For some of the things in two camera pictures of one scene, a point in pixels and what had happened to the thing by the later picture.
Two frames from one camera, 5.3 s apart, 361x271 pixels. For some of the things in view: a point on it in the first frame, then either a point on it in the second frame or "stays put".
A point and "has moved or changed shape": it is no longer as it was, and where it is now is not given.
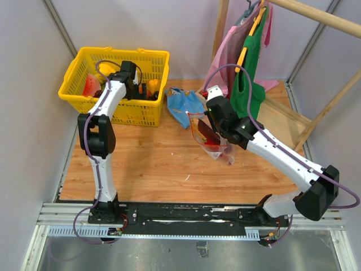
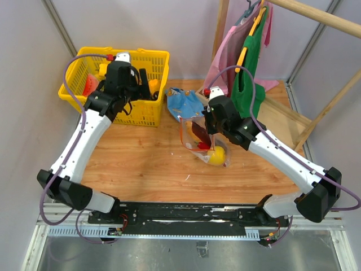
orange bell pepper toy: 154,86 stays put
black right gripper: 207,113 stays put
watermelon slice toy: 92,84 stays put
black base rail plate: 150,218 stays put
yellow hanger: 258,18 stays put
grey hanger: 247,12 stays put
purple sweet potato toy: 208,132 -> 201,133
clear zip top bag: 210,141 has moved or changed shape
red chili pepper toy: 209,141 -> 202,145
